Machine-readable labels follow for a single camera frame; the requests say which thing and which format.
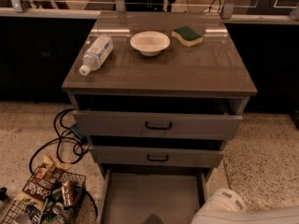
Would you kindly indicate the grey middle drawer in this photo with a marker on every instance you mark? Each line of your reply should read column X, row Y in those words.
column 157, row 156

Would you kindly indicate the brown snack bag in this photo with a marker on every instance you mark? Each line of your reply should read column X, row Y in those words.
column 39, row 187

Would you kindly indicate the copper drink can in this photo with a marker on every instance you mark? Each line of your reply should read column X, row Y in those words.
column 68, row 193

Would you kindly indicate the black wire basket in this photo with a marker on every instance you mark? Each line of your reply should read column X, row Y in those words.
column 18, row 207

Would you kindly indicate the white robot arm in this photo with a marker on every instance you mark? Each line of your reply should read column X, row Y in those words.
column 225, row 206

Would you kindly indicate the clear plastic water bottle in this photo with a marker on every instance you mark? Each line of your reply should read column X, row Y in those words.
column 96, row 54

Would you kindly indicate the green yellow sponge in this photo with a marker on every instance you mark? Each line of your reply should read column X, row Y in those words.
column 187, row 36

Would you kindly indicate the grey drawer cabinet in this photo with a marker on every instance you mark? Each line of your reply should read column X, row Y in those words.
column 209, row 78

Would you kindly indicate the white bowl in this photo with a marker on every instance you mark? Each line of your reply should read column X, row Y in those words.
column 150, row 43

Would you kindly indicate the small dark floor object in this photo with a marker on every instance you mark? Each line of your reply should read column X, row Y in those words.
column 3, row 194

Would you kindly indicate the blue plug box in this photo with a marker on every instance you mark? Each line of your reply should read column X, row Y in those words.
column 76, row 132

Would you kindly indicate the grey top drawer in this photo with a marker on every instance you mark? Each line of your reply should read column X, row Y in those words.
column 157, row 125

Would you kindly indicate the grey bottom drawer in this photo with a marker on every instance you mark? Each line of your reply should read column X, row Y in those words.
column 151, row 198

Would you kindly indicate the grey drawer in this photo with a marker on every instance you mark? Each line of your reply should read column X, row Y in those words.
column 151, row 198
column 157, row 156
column 157, row 125

